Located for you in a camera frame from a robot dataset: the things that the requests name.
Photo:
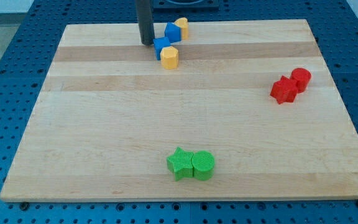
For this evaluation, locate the blue pentagon block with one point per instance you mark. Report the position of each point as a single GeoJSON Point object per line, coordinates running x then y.
{"type": "Point", "coordinates": [172, 32]}

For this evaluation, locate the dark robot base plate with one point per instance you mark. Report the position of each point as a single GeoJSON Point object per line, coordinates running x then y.
{"type": "Point", "coordinates": [185, 4]}

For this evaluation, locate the yellow heart block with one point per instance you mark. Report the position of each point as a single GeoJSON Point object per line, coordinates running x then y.
{"type": "Point", "coordinates": [182, 23]}

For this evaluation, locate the green cylinder block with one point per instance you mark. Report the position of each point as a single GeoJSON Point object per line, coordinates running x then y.
{"type": "Point", "coordinates": [203, 165]}

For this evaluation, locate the yellow hexagon block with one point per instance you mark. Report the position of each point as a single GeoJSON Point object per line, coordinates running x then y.
{"type": "Point", "coordinates": [169, 58]}

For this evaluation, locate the blue cube block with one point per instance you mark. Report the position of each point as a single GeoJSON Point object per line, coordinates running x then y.
{"type": "Point", "coordinates": [159, 44]}

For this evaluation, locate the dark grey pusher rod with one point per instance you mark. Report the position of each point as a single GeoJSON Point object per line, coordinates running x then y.
{"type": "Point", "coordinates": [145, 21]}

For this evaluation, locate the red star block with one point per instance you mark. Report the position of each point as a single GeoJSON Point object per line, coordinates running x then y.
{"type": "Point", "coordinates": [285, 90]}

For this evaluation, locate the red cylinder block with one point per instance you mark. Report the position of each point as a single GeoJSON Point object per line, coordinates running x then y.
{"type": "Point", "coordinates": [302, 77]}

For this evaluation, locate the green star block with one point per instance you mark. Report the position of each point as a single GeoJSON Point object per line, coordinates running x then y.
{"type": "Point", "coordinates": [180, 164]}

